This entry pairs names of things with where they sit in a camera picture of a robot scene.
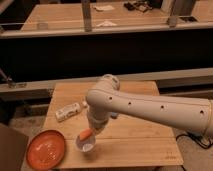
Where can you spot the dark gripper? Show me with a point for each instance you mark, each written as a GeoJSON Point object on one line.
{"type": "Point", "coordinates": [97, 128]}

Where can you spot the orange pepper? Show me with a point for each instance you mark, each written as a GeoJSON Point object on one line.
{"type": "Point", "coordinates": [85, 134]}

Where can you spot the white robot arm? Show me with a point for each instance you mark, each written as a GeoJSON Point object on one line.
{"type": "Point", "coordinates": [190, 114]}

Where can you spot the white ceramic cup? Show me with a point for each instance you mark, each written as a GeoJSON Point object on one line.
{"type": "Point", "coordinates": [86, 145]}

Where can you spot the orange plate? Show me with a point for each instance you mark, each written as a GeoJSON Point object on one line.
{"type": "Point", "coordinates": [46, 150]}

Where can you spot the brown cardboard box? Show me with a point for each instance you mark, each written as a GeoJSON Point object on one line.
{"type": "Point", "coordinates": [12, 148]}

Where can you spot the crumpled white paper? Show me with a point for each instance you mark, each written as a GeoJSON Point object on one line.
{"type": "Point", "coordinates": [106, 24]}

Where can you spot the white paper sheet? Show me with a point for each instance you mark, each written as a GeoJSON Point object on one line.
{"type": "Point", "coordinates": [104, 8]}

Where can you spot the dark tool pile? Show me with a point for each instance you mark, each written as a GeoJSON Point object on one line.
{"type": "Point", "coordinates": [141, 5]}

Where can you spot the metal clamp bracket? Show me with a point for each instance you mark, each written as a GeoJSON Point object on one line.
{"type": "Point", "coordinates": [9, 81]}

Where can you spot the metal post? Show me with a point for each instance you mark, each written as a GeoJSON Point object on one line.
{"type": "Point", "coordinates": [181, 9]}
{"type": "Point", "coordinates": [86, 15]}

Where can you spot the metal post right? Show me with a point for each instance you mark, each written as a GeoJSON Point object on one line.
{"type": "Point", "coordinates": [181, 9]}

